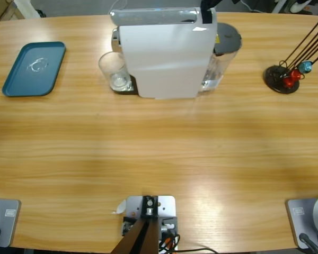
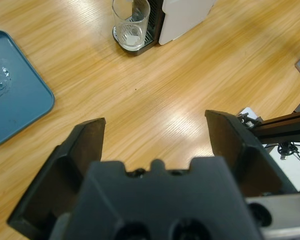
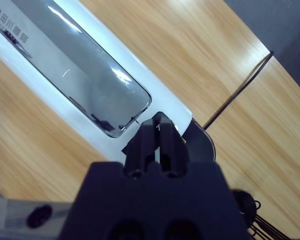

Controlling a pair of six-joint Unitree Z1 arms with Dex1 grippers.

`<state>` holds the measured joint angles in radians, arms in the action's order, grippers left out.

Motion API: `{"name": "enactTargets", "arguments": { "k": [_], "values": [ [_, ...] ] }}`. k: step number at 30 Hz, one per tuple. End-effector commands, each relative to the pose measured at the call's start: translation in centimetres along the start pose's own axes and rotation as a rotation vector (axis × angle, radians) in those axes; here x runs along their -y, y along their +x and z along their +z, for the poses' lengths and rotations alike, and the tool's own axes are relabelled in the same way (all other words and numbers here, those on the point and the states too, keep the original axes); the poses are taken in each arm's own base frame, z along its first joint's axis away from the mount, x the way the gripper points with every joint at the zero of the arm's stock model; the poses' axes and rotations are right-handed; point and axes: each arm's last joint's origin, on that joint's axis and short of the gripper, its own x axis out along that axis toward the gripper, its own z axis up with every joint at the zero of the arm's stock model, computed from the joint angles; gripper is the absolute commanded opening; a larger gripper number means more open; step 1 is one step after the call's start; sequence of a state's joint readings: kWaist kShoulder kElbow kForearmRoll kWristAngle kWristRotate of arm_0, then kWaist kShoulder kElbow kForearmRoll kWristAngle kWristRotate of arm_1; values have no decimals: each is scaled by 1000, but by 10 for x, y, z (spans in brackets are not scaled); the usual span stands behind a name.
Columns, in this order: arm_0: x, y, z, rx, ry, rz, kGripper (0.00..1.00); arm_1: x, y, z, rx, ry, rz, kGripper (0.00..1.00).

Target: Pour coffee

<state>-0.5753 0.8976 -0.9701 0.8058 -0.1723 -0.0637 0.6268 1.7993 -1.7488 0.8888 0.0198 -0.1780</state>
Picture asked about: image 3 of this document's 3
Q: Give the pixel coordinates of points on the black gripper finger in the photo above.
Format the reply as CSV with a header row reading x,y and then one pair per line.
x,y
142,150
173,150

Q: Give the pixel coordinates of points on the white capsule coffee machine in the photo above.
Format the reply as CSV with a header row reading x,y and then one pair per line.
x,y
65,62

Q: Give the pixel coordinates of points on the black capsule stand with rods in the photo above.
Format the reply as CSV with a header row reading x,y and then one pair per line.
x,y
242,202

